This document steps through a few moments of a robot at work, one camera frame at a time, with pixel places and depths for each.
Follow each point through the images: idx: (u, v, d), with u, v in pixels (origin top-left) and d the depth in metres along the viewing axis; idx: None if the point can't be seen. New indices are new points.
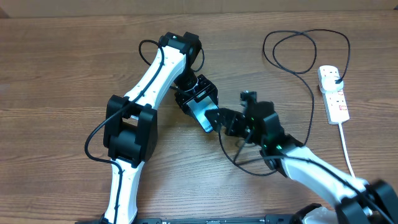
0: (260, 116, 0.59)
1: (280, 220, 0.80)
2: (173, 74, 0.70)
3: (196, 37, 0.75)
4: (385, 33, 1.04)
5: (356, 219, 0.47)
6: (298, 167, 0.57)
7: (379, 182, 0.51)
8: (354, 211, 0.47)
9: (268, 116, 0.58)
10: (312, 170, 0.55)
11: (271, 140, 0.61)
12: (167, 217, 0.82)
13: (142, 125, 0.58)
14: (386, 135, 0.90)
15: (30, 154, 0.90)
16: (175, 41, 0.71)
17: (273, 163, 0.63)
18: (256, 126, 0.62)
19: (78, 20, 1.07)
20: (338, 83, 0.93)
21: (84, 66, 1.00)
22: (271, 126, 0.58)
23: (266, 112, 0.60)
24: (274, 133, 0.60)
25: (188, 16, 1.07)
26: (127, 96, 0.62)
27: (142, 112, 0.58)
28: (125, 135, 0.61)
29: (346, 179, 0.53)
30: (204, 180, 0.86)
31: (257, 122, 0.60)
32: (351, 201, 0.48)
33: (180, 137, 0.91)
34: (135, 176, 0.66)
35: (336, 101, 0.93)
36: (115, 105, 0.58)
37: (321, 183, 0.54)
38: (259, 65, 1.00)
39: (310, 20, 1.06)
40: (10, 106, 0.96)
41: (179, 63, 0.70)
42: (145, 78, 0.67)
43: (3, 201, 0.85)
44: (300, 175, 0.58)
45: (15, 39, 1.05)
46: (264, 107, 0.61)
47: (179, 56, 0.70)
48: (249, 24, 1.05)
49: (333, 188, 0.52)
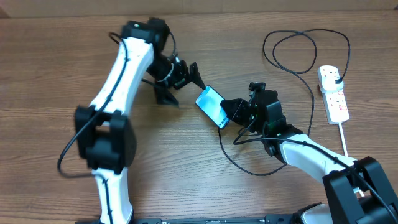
0: (263, 103, 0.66)
1: (280, 220, 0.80)
2: (142, 67, 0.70)
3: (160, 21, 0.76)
4: (385, 33, 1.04)
5: (342, 191, 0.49)
6: (294, 149, 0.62)
7: (369, 159, 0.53)
8: (341, 183, 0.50)
9: (271, 103, 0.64)
10: (306, 152, 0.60)
11: (273, 127, 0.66)
12: (167, 217, 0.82)
13: (114, 133, 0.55)
14: (386, 135, 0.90)
15: (30, 154, 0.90)
16: (138, 31, 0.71)
17: (273, 149, 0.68)
18: (259, 112, 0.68)
19: (78, 20, 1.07)
20: (338, 83, 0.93)
21: (84, 66, 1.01)
22: (272, 112, 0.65)
23: (269, 99, 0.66)
24: (275, 121, 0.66)
25: (188, 16, 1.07)
26: (93, 104, 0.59)
27: (112, 120, 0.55)
28: (101, 144, 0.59)
29: (336, 157, 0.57)
30: (204, 180, 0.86)
31: (260, 108, 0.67)
32: (339, 175, 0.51)
33: (180, 136, 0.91)
34: (120, 184, 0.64)
35: (336, 101, 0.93)
36: (83, 117, 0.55)
37: (314, 162, 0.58)
38: (259, 65, 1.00)
39: (310, 20, 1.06)
40: (10, 106, 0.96)
41: (145, 56, 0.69)
42: (111, 78, 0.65)
43: (2, 201, 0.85)
44: (296, 158, 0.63)
45: (15, 39, 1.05)
46: (268, 96, 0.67)
47: (145, 48, 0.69)
48: (249, 25, 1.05)
49: (324, 165, 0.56)
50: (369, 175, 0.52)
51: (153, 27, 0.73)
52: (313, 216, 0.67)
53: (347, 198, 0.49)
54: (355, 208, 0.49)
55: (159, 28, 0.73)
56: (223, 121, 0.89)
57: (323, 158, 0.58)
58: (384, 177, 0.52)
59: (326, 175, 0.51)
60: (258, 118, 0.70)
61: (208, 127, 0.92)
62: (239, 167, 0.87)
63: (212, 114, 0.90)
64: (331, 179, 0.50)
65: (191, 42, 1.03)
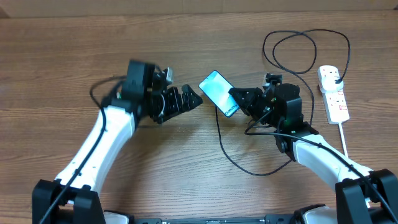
0: (283, 98, 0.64)
1: (280, 219, 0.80)
2: (119, 140, 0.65)
3: (142, 66, 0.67)
4: (385, 33, 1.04)
5: (354, 200, 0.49)
6: (308, 149, 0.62)
7: (385, 171, 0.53)
8: (354, 192, 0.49)
9: (291, 99, 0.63)
10: (320, 154, 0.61)
11: (288, 123, 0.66)
12: (167, 217, 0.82)
13: (77, 214, 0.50)
14: (386, 135, 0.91)
15: (30, 154, 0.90)
16: (118, 101, 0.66)
17: (285, 146, 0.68)
18: (278, 106, 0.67)
19: (78, 20, 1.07)
20: (338, 83, 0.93)
21: (84, 66, 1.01)
22: (291, 109, 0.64)
23: (290, 95, 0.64)
24: (293, 117, 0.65)
25: (188, 16, 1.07)
26: (59, 178, 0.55)
27: (77, 198, 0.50)
28: None
29: (351, 164, 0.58)
30: (204, 180, 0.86)
31: (280, 103, 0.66)
32: (354, 183, 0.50)
33: (180, 136, 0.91)
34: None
35: (336, 101, 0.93)
36: (46, 195, 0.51)
37: (328, 166, 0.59)
38: (259, 65, 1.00)
39: (310, 20, 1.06)
40: (10, 106, 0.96)
41: (124, 129, 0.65)
42: (83, 150, 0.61)
43: (2, 201, 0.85)
44: (308, 158, 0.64)
45: (15, 39, 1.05)
46: (290, 91, 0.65)
47: (124, 119, 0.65)
48: (249, 25, 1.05)
49: (338, 172, 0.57)
50: (383, 186, 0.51)
51: (135, 94, 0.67)
52: (314, 217, 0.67)
53: (359, 208, 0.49)
54: (365, 218, 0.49)
55: (143, 79, 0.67)
56: (231, 109, 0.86)
57: (337, 164, 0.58)
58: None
59: (339, 183, 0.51)
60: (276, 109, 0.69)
61: (208, 127, 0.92)
62: (239, 168, 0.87)
63: (219, 101, 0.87)
64: (344, 187, 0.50)
65: (191, 42, 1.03)
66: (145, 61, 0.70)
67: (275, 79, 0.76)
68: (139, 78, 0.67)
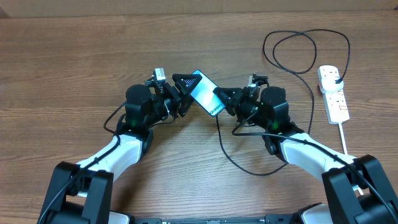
0: (270, 103, 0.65)
1: (280, 219, 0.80)
2: (125, 163, 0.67)
3: (138, 107, 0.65)
4: (385, 33, 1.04)
5: (341, 188, 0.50)
6: (296, 147, 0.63)
7: (368, 157, 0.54)
8: (340, 180, 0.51)
9: (278, 104, 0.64)
10: (306, 150, 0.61)
11: (276, 127, 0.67)
12: (167, 217, 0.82)
13: (92, 192, 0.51)
14: (386, 135, 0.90)
15: (30, 154, 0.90)
16: (130, 134, 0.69)
17: (274, 149, 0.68)
18: (265, 110, 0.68)
19: (78, 20, 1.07)
20: (338, 83, 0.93)
21: (84, 66, 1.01)
22: (278, 112, 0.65)
23: (277, 99, 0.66)
24: (280, 121, 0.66)
25: (188, 16, 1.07)
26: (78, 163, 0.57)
27: (95, 178, 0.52)
28: (63, 218, 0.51)
29: (336, 155, 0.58)
30: (204, 180, 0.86)
31: (266, 107, 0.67)
32: (339, 172, 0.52)
33: (180, 137, 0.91)
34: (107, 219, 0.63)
35: (336, 101, 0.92)
36: (66, 175, 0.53)
37: (314, 160, 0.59)
38: (259, 65, 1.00)
39: (310, 20, 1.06)
40: (10, 106, 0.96)
41: (134, 147, 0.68)
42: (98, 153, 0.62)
43: (2, 201, 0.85)
44: (297, 157, 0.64)
45: (16, 39, 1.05)
46: (276, 96, 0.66)
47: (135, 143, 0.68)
48: (249, 25, 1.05)
49: (324, 162, 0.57)
50: (367, 171, 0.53)
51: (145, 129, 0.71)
52: (313, 214, 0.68)
53: (347, 196, 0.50)
54: (354, 205, 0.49)
55: (142, 116, 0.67)
56: (216, 108, 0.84)
57: (323, 156, 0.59)
58: (382, 175, 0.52)
59: (326, 173, 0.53)
60: (262, 111, 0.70)
61: (208, 127, 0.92)
62: (239, 167, 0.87)
63: (203, 100, 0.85)
64: (331, 176, 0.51)
65: (191, 42, 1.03)
66: (142, 94, 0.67)
67: (260, 81, 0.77)
68: (138, 117, 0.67)
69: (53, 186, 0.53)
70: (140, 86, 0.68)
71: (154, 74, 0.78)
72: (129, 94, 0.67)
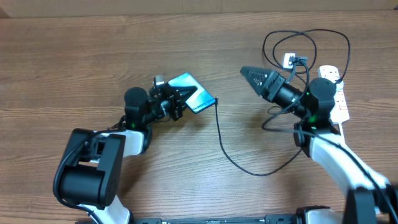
0: (319, 97, 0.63)
1: (280, 220, 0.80)
2: (130, 151, 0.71)
3: (136, 109, 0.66)
4: (385, 33, 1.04)
5: (363, 210, 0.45)
6: (325, 147, 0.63)
7: None
8: (365, 201, 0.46)
9: (328, 100, 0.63)
10: (338, 157, 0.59)
11: (313, 121, 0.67)
12: (167, 217, 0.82)
13: (107, 149, 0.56)
14: (386, 135, 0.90)
15: (30, 154, 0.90)
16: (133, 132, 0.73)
17: (302, 139, 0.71)
18: (308, 102, 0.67)
19: (78, 20, 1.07)
20: (339, 83, 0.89)
21: (84, 66, 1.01)
22: (324, 109, 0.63)
23: (326, 94, 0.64)
24: (319, 117, 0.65)
25: (188, 17, 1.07)
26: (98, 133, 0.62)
27: (109, 139, 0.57)
28: (74, 178, 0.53)
29: (367, 171, 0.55)
30: (204, 180, 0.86)
31: (311, 101, 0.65)
32: (366, 193, 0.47)
33: (180, 137, 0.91)
34: (107, 211, 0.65)
35: (336, 101, 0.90)
36: (80, 137, 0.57)
37: (341, 167, 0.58)
38: (259, 65, 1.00)
39: (310, 20, 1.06)
40: (10, 106, 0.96)
41: (138, 136, 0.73)
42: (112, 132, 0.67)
43: (3, 201, 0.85)
44: (326, 159, 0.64)
45: (16, 39, 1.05)
46: (326, 91, 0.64)
47: (139, 134, 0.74)
48: (249, 25, 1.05)
49: (351, 173, 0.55)
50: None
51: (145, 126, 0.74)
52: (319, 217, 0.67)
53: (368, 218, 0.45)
54: None
55: (140, 116, 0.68)
56: (199, 106, 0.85)
57: (354, 167, 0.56)
58: None
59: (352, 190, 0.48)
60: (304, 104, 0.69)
61: (206, 128, 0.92)
62: (239, 167, 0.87)
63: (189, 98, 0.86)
64: (356, 194, 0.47)
65: (191, 42, 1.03)
66: (138, 96, 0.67)
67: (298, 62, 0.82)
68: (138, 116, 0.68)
69: (67, 148, 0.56)
70: (134, 89, 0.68)
71: (154, 80, 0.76)
72: (125, 98, 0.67)
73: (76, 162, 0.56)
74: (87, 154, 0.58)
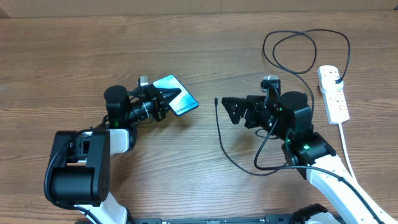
0: (290, 107, 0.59)
1: (280, 220, 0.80)
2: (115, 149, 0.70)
3: (117, 105, 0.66)
4: (385, 33, 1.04)
5: None
6: (324, 180, 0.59)
7: None
8: None
9: (300, 109, 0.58)
10: (341, 195, 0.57)
11: (297, 137, 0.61)
12: (167, 217, 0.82)
13: (93, 146, 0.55)
14: (386, 135, 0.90)
15: (30, 154, 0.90)
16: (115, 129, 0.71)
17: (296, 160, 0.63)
18: (283, 116, 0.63)
19: (78, 20, 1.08)
20: (338, 83, 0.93)
21: (84, 66, 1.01)
22: (300, 120, 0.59)
23: (298, 103, 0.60)
24: (302, 129, 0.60)
25: (188, 17, 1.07)
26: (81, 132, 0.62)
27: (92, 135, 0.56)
28: (63, 180, 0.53)
29: (377, 211, 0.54)
30: (204, 180, 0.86)
31: (287, 114, 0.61)
32: None
33: (179, 136, 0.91)
34: (105, 210, 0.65)
35: (336, 101, 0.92)
36: (64, 139, 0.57)
37: (347, 208, 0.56)
38: (259, 65, 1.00)
39: (310, 20, 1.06)
40: (10, 106, 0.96)
41: (122, 134, 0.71)
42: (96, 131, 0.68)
43: (3, 201, 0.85)
44: (326, 190, 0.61)
45: (16, 39, 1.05)
46: (296, 99, 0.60)
47: (122, 131, 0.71)
48: (249, 25, 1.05)
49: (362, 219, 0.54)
50: None
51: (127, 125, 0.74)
52: None
53: None
54: None
55: (122, 112, 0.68)
56: (182, 109, 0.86)
57: (361, 209, 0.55)
58: None
59: None
60: (280, 121, 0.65)
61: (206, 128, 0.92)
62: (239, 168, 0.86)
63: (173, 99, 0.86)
64: None
65: (191, 42, 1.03)
66: (118, 93, 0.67)
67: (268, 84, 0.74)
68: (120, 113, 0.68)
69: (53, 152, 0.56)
70: (114, 87, 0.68)
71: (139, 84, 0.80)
72: (105, 95, 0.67)
73: (63, 163, 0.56)
74: (74, 155, 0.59)
